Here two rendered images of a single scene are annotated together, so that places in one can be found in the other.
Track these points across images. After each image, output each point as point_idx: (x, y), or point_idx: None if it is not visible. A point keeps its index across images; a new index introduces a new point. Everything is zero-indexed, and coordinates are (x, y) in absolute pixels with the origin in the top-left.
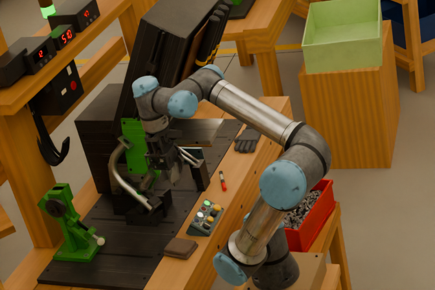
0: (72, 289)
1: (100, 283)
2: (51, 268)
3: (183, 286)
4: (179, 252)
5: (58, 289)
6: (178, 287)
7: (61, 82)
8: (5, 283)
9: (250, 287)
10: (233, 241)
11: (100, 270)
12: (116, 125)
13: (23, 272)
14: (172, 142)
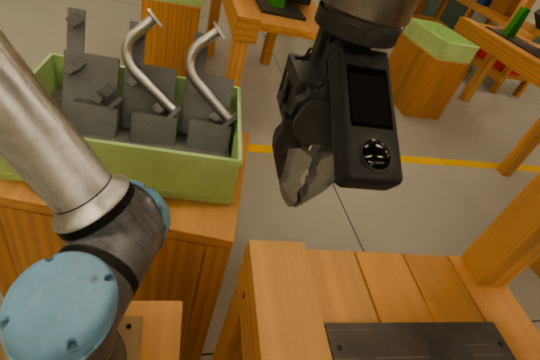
0: (433, 321)
1: (397, 325)
2: (501, 349)
3: (260, 337)
4: None
5: (451, 319)
6: (268, 334)
7: None
8: (527, 319)
9: (124, 330)
10: (116, 177)
11: (423, 355)
12: None
13: (534, 347)
14: (309, 86)
